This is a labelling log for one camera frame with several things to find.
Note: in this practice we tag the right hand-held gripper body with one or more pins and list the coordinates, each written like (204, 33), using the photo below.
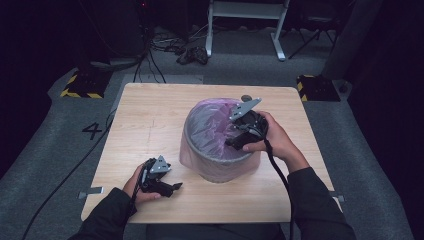
(255, 126)

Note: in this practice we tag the yellow black striped base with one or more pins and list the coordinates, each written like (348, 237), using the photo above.
(86, 85)
(318, 88)

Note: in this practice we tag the person's left hand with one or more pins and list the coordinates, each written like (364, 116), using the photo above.
(131, 190)

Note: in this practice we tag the pink plastic bag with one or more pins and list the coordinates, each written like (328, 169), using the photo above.
(206, 126)

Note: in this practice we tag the white metal stand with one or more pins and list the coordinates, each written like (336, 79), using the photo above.
(245, 10)

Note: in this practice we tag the green plastic bucket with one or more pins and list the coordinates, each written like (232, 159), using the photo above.
(218, 160)

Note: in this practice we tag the black tripod stand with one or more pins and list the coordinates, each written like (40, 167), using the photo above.
(315, 31)

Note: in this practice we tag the dark bundle on floor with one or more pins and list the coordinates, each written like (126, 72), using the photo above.
(193, 55)

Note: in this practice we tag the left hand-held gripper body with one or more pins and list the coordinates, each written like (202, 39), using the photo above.
(153, 180)

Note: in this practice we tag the person's right hand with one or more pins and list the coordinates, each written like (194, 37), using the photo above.
(281, 143)

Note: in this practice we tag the grey metal table bracket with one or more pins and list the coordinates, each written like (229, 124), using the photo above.
(338, 198)
(91, 191)

